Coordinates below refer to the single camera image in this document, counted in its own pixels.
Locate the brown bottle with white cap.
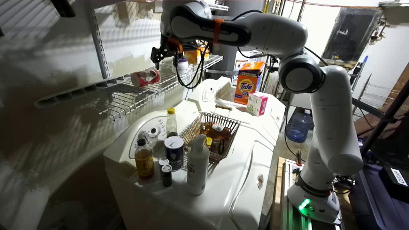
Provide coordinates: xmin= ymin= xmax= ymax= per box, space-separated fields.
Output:
xmin=210 ymin=122 xmax=233 ymax=140

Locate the blue water jug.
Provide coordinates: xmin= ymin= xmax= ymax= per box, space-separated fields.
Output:
xmin=284 ymin=107 xmax=316 ymax=144

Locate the white wire metal rack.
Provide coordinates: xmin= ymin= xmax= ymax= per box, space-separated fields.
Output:
xmin=33 ymin=53 xmax=224 ymax=121

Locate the white shelf upright rail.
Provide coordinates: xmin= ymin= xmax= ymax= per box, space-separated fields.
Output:
xmin=86 ymin=7 xmax=112 ymax=80

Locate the wire basket with wooden handles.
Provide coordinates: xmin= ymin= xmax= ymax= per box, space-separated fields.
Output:
xmin=180 ymin=111 xmax=241 ymax=166

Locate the blue and white canister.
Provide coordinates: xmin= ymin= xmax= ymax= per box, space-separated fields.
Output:
xmin=163 ymin=135 xmax=185 ymax=171

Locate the white washing machine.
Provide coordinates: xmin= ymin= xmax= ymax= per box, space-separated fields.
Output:
xmin=102 ymin=99 xmax=278 ymax=230

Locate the tall white plastic bottle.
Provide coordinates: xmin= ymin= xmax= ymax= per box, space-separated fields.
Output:
xmin=186 ymin=132 xmax=210 ymax=196

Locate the black metal stand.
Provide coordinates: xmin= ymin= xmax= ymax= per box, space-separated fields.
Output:
xmin=350 ymin=62 xmax=409 ymax=154

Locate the white jar with purple lid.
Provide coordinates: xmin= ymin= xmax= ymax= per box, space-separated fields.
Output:
xmin=173 ymin=54 xmax=190 ymax=76

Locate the amber bottle with black cap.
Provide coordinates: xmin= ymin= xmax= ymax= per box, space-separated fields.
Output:
xmin=134 ymin=138 xmax=155 ymax=180

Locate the white dryer machine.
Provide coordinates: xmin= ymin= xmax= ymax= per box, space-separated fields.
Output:
xmin=189 ymin=75 xmax=286 ymax=129

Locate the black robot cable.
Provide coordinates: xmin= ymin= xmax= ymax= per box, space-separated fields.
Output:
xmin=173 ymin=40 xmax=210 ymax=90

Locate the blue storage bin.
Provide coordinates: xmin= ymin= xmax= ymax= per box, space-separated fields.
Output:
xmin=348 ymin=163 xmax=409 ymax=230

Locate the orange Tide detergent box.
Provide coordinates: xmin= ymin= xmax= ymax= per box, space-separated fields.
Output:
xmin=232 ymin=61 xmax=265 ymax=106

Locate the clear bottle with yellow cap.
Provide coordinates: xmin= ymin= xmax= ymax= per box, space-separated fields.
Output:
xmin=164 ymin=107 xmax=178 ymax=138

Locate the small dark bottle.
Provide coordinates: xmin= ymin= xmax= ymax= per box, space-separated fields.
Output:
xmin=159 ymin=163 xmax=173 ymax=187

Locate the dark background door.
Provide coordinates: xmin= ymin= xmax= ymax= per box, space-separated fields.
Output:
xmin=321 ymin=6 xmax=382 ymax=63

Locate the amber jar on shelf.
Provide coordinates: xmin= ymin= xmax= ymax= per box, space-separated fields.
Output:
xmin=186 ymin=47 xmax=210 ymax=66

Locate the red can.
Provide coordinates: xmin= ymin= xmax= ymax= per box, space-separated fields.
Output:
xmin=130 ymin=67 xmax=162 ymax=89

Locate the white wire shelf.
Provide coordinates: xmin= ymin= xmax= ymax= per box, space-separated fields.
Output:
xmin=203 ymin=1 xmax=229 ymax=14

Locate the black box with white label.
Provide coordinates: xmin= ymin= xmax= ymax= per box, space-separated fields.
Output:
xmin=379 ymin=163 xmax=409 ymax=201

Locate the dark round jar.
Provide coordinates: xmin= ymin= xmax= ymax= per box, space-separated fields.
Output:
xmin=210 ymin=138 xmax=227 ymax=155

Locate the pink and white small box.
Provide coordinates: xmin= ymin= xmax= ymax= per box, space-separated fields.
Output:
xmin=246 ymin=93 xmax=269 ymax=117

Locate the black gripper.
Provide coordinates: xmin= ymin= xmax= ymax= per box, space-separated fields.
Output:
xmin=149 ymin=43 xmax=171 ymax=70

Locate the wooden platform board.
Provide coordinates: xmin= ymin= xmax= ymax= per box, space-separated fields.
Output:
xmin=270 ymin=155 xmax=298 ymax=230

